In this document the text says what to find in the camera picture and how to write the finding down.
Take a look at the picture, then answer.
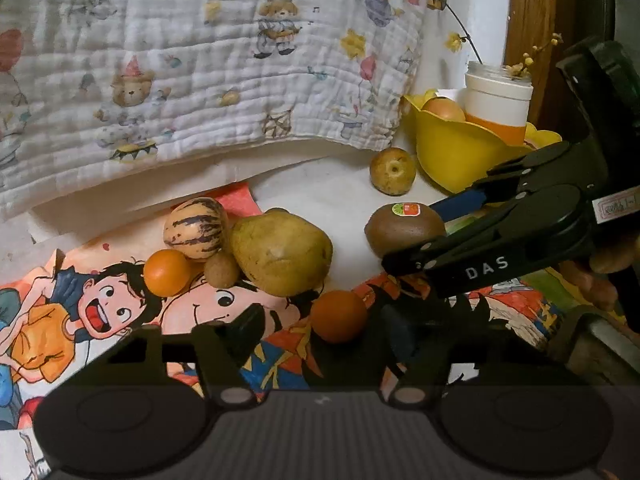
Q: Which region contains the cartoon printed cloth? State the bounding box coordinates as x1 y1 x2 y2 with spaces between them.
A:
0 182 596 480

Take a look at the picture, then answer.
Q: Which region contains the large yellow-green pear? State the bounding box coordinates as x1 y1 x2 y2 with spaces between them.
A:
230 208 334 296

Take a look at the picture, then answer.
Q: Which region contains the small brown round fruit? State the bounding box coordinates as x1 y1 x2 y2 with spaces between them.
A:
202 251 242 288

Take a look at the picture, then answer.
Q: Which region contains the dark grey box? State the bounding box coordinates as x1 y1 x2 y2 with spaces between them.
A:
547 305 640 386

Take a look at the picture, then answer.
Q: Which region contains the small orange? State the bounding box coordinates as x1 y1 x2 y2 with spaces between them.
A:
143 249 193 297
310 290 368 345

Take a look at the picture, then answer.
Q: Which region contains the white bear printed blanket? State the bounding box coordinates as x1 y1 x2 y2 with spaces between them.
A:
0 0 453 221

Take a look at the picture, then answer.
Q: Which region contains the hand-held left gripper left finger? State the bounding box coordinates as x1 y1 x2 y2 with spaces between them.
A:
102 303 266 407

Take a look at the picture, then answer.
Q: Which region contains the pale orange round fruit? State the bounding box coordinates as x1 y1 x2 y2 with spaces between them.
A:
421 97 467 123

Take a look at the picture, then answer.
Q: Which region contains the yellow flower branch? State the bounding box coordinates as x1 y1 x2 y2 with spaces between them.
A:
430 0 563 81

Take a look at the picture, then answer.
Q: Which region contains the white jar with orange base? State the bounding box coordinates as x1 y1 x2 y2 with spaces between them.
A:
462 60 533 146

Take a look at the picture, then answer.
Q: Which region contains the white pillow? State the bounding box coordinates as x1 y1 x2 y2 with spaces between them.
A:
27 135 401 226

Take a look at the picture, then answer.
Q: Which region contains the person's right hand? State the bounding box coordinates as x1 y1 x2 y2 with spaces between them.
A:
560 252 640 321

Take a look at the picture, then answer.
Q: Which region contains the brown kiwi with sticker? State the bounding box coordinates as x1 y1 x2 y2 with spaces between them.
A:
364 201 447 259

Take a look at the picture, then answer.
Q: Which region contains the brown wooden frame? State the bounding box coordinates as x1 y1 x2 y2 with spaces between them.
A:
502 0 616 126

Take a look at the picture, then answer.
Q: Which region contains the yellow plastic bowl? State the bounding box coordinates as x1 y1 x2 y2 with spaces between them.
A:
404 89 563 195

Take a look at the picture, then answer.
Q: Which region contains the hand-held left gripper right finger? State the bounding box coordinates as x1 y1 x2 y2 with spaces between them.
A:
378 304 552 409

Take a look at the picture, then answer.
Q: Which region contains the striped yellow pepino melon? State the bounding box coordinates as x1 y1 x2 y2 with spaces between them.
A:
163 196 230 261

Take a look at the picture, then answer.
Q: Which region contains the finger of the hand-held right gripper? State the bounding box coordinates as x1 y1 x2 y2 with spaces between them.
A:
381 209 599 300
428 141 582 222

